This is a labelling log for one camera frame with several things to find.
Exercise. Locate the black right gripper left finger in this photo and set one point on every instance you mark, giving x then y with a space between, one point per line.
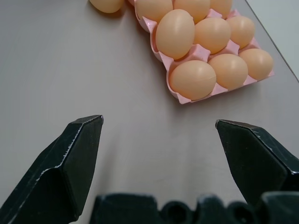
63 168

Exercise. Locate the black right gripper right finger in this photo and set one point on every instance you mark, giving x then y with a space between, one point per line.
254 161

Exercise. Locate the pink egg tray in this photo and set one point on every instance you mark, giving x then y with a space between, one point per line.
198 52

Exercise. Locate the tan egg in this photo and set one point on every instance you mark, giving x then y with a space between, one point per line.
192 79
241 31
212 35
175 33
227 71
192 9
220 7
107 4
257 63

